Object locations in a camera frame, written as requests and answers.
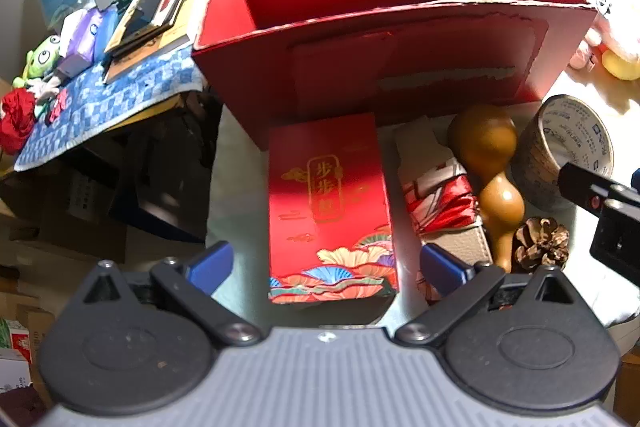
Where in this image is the brown pine cone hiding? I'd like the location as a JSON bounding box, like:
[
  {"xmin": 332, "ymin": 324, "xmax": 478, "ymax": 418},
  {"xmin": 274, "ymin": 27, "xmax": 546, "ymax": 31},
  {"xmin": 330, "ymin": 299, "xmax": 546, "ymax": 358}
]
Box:
[{"xmin": 514, "ymin": 217, "xmax": 571, "ymax": 273}]

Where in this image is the large red cardboard box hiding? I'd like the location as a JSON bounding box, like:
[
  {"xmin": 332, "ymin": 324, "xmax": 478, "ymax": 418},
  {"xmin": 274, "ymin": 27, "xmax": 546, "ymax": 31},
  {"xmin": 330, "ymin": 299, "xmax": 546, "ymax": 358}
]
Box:
[{"xmin": 191, "ymin": 0, "xmax": 599, "ymax": 152}]

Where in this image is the yellow toy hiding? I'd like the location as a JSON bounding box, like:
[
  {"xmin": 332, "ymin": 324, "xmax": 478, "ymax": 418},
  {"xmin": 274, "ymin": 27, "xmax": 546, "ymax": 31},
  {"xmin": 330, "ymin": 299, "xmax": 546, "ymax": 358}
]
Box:
[{"xmin": 600, "ymin": 49, "xmax": 640, "ymax": 82}]

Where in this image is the blue tissue pack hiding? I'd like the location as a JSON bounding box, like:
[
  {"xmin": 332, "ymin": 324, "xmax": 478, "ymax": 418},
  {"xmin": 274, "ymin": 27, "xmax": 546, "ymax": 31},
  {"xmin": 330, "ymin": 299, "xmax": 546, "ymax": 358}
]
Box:
[{"xmin": 92, "ymin": 9, "xmax": 125, "ymax": 64}]

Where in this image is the red fabric flower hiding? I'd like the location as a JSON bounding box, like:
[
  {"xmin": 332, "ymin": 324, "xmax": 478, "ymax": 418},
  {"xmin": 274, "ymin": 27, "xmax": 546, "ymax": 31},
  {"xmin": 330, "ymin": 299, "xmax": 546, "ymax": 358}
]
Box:
[{"xmin": 0, "ymin": 88, "xmax": 38, "ymax": 155}]

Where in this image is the printed tape roll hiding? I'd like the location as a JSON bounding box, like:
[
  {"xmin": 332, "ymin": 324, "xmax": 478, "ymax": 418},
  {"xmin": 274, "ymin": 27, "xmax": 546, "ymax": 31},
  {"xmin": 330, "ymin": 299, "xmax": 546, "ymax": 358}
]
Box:
[{"xmin": 510, "ymin": 94, "xmax": 616, "ymax": 212}]

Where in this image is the purple white tissue pack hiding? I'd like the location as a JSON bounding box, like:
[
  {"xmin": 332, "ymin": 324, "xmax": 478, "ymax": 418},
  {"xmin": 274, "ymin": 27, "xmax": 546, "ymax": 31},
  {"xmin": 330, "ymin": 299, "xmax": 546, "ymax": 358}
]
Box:
[{"xmin": 59, "ymin": 9, "xmax": 108, "ymax": 58}]

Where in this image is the red printed gift box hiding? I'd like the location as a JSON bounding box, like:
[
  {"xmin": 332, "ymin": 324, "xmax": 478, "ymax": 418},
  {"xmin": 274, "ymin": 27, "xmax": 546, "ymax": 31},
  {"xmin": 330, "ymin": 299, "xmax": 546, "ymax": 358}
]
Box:
[{"xmin": 267, "ymin": 112, "xmax": 401, "ymax": 305}]

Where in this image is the brown gourd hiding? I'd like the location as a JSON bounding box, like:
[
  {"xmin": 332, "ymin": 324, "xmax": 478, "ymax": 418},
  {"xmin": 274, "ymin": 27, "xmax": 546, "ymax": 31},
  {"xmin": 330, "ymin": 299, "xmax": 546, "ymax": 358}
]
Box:
[{"xmin": 446, "ymin": 104, "xmax": 526, "ymax": 274}]

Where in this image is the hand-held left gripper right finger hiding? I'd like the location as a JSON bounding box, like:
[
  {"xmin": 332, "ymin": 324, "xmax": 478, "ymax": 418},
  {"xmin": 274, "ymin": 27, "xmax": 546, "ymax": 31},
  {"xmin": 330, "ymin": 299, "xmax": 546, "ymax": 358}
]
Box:
[{"xmin": 394, "ymin": 243, "xmax": 583, "ymax": 349}]

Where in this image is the dark cover book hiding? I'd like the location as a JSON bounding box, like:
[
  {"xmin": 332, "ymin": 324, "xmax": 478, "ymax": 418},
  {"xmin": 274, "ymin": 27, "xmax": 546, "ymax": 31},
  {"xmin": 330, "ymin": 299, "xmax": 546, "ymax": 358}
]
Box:
[{"xmin": 106, "ymin": 0, "xmax": 198, "ymax": 56}]

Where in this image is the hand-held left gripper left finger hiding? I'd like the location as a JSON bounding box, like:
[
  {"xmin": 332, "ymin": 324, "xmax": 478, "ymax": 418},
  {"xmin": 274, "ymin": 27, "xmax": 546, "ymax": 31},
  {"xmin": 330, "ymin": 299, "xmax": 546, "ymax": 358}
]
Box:
[{"xmin": 75, "ymin": 241, "xmax": 263, "ymax": 349}]

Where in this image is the small red patterned item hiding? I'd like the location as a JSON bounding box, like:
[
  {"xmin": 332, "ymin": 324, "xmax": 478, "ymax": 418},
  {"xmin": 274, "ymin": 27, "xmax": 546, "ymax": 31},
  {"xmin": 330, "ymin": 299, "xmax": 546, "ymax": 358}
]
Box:
[{"xmin": 47, "ymin": 89, "xmax": 72, "ymax": 126}]

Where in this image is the stack of books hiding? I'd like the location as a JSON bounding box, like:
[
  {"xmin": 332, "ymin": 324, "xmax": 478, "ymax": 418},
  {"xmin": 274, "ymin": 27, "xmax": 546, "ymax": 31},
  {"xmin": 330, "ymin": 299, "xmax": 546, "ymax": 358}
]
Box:
[{"xmin": 102, "ymin": 0, "xmax": 206, "ymax": 84}]

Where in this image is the small grey box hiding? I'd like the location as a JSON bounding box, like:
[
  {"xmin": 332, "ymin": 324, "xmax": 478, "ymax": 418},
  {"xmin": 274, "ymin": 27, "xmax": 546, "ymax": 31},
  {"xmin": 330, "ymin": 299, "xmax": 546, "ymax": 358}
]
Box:
[{"xmin": 54, "ymin": 52, "xmax": 89, "ymax": 81}]

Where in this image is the fluffy plush toy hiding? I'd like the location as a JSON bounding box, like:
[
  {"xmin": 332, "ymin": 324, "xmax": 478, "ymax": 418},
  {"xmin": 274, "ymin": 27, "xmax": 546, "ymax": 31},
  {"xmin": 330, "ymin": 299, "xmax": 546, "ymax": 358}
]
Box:
[{"xmin": 567, "ymin": 0, "xmax": 640, "ymax": 70}]

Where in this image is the blue patterned cloth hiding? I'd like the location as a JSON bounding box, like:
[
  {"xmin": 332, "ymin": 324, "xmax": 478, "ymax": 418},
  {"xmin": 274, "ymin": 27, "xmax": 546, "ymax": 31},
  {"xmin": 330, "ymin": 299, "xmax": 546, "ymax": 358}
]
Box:
[{"xmin": 14, "ymin": 49, "xmax": 208, "ymax": 172}]

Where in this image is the red white patterned purse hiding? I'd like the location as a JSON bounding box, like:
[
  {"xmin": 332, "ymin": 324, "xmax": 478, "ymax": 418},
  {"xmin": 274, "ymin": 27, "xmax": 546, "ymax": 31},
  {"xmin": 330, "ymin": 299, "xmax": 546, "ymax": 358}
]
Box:
[{"xmin": 392, "ymin": 117, "xmax": 493, "ymax": 305}]

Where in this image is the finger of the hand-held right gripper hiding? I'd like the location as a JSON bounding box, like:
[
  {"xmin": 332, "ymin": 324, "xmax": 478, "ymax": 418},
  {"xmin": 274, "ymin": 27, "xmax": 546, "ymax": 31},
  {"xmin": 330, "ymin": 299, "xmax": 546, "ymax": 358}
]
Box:
[{"xmin": 557, "ymin": 162, "xmax": 640, "ymax": 214}]

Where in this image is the green frog plush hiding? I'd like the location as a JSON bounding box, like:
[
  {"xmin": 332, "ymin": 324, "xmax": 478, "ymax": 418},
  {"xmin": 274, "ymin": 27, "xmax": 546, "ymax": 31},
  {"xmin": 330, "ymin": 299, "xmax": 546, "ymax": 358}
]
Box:
[{"xmin": 12, "ymin": 34, "xmax": 63, "ymax": 90}]

